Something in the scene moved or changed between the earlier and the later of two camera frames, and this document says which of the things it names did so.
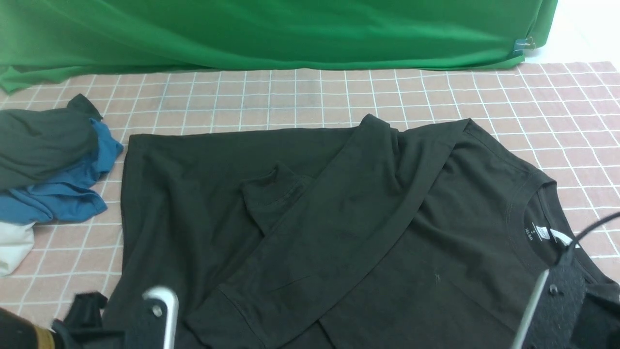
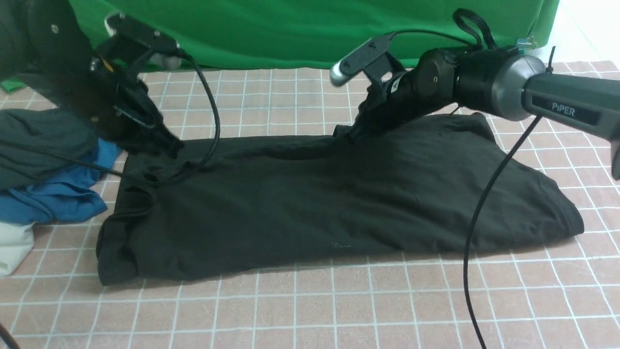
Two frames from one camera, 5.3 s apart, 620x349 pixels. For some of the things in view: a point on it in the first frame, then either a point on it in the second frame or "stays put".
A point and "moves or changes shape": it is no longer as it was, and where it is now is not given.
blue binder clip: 521,44 stays put
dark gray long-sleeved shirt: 366,236 moves or changes shape
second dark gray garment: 40,145 stays put
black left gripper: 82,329 -> 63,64
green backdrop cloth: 45,39 stays put
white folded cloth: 16,241 stays put
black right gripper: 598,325 -> 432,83
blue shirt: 71,198 stays put
